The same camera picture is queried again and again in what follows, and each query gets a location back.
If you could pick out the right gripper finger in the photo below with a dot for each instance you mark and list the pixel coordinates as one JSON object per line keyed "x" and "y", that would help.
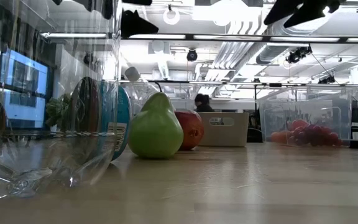
{"x": 315, "y": 9}
{"x": 283, "y": 11}

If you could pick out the green pear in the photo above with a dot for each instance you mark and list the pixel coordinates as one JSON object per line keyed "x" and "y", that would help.
{"x": 155, "y": 130}

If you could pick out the red apple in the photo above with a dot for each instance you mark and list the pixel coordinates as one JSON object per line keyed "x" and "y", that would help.
{"x": 193, "y": 130}
{"x": 298, "y": 124}

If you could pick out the red grape bunch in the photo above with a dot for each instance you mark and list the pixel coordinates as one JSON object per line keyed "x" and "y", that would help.
{"x": 315, "y": 135}

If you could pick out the orange tangerine bunch with leaf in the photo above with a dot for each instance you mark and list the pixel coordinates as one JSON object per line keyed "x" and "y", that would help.
{"x": 280, "y": 137}

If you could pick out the wide clear plastic bottle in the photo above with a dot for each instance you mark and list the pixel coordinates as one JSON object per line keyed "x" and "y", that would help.
{"x": 42, "y": 174}

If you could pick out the overhead black light bar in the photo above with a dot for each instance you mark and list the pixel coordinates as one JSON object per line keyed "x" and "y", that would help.
{"x": 191, "y": 36}

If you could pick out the teal labelled tin can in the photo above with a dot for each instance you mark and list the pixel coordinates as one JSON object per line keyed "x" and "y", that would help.
{"x": 124, "y": 118}

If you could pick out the person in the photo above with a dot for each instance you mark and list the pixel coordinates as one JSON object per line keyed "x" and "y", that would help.
{"x": 203, "y": 104}

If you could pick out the green succulent plant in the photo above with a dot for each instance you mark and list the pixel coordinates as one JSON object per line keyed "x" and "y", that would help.
{"x": 57, "y": 110}

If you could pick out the grey plastic bin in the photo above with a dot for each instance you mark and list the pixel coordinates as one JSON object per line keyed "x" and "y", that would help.
{"x": 228, "y": 137}

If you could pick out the black dome ceiling camera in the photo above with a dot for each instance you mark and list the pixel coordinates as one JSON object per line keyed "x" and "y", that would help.
{"x": 192, "y": 55}

